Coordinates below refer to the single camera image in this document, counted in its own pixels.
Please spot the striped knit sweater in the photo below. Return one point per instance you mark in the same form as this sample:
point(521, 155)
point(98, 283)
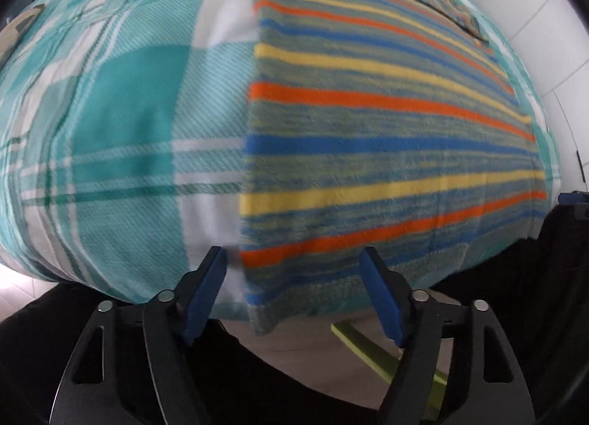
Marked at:
point(377, 130)

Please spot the teal checked bed sheet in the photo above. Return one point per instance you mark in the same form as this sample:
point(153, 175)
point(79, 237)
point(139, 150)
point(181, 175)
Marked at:
point(115, 130)

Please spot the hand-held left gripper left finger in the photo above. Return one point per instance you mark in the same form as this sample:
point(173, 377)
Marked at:
point(205, 291)

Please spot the person's black pants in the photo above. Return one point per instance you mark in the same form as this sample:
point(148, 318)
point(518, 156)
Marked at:
point(276, 383)

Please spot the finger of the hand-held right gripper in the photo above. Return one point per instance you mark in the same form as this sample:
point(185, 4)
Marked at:
point(575, 206)

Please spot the beige patterned pillow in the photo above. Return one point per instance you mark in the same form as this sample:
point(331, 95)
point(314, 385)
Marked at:
point(20, 29)

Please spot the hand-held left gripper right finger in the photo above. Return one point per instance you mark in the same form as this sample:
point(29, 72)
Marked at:
point(384, 296)

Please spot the green stick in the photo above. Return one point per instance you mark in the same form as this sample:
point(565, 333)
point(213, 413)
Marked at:
point(372, 351)

